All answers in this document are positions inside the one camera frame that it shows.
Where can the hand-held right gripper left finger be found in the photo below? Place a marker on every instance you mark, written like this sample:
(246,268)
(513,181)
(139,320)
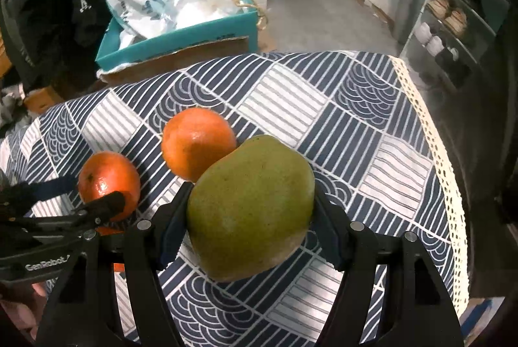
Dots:
(176,225)

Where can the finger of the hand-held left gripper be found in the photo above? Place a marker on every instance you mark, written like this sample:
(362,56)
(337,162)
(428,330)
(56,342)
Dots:
(105,206)
(52,188)

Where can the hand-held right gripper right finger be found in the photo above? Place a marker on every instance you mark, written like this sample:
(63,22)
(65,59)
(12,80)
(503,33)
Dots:
(327,233)

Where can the green yellow mango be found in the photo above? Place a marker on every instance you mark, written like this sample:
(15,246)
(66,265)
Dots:
(251,209)

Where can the person's left hand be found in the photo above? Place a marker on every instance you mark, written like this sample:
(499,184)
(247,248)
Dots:
(18,312)

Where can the large orange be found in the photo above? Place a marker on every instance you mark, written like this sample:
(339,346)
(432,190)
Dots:
(194,140)

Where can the blue white patterned tablecloth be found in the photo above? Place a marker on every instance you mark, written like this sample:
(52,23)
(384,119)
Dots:
(344,136)

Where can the large cardboard box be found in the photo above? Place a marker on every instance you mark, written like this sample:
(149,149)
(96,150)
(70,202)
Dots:
(133,75)

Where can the teal box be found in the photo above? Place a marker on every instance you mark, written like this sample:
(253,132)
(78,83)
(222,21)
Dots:
(162,47)

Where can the large black hooded coat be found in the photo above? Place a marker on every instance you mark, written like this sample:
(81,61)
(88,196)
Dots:
(40,6)

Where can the metal shoe rack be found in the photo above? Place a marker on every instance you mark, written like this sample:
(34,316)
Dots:
(427,47)

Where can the clear plastic bag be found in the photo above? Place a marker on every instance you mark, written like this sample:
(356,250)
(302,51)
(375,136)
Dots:
(202,6)

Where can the group of assorted shoes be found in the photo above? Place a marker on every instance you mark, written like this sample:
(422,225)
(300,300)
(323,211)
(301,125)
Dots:
(449,17)

